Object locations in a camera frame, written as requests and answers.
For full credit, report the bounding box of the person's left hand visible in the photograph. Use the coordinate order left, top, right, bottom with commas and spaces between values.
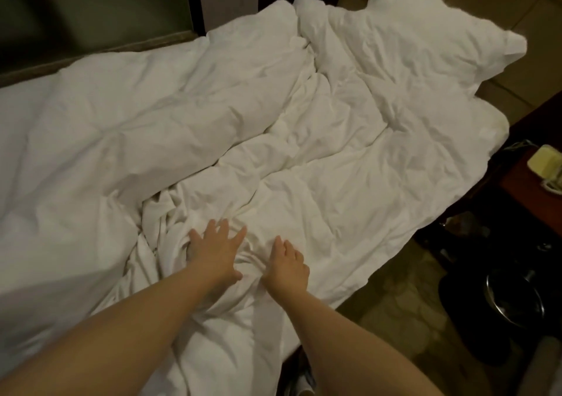
187, 218, 249, 291

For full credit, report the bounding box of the person's right hand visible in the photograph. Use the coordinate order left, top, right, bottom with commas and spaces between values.
262, 235, 311, 298

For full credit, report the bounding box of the white duvet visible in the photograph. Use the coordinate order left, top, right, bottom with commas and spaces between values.
0, 0, 510, 396

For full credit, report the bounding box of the white bed sheet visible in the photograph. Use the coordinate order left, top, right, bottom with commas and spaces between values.
474, 100, 511, 157

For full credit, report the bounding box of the white pillow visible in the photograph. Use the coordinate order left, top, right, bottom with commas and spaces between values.
367, 0, 529, 94

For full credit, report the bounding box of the person's right forearm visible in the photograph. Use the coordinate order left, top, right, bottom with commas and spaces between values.
276, 286, 444, 396

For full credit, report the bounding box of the person's left forearm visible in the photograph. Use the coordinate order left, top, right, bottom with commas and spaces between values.
0, 264, 242, 396

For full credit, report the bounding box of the black trash bin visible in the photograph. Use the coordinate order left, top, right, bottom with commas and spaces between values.
439, 260, 551, 366

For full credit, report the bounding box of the reddish wooden nightstand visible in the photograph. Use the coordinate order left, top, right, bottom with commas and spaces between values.
499, 93, 562, 236

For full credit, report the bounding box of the frosted glass partition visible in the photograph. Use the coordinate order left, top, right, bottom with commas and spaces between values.
0, 0, 201, 87

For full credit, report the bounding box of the yellow telephone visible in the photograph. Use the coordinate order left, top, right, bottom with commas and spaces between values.
527, 144, 562, 196

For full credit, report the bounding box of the beige padded headboard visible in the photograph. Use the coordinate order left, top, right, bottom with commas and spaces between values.
338, 0, 562, 124

